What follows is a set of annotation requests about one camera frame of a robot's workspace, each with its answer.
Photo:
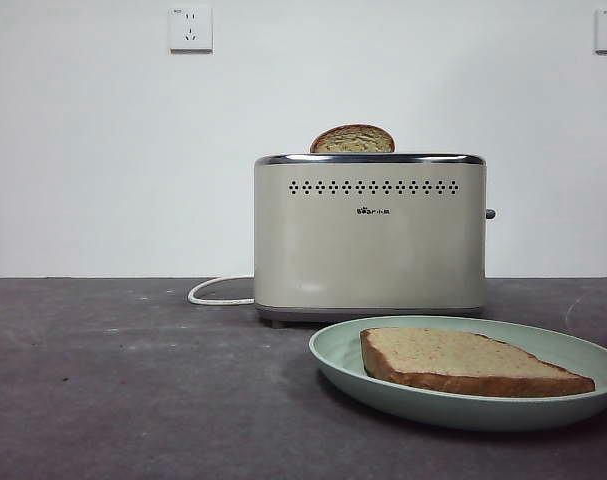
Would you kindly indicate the pale green round plate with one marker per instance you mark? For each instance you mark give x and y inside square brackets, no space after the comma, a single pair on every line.
[343,370]

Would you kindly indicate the beige two-slot toaster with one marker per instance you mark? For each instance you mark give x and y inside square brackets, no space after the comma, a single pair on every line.
[368,250]

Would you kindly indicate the round-topped brown bread slice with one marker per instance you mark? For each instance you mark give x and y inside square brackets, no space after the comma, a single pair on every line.
[352,141]

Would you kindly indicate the square brown bread slice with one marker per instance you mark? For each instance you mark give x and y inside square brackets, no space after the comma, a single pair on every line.
[458,360]

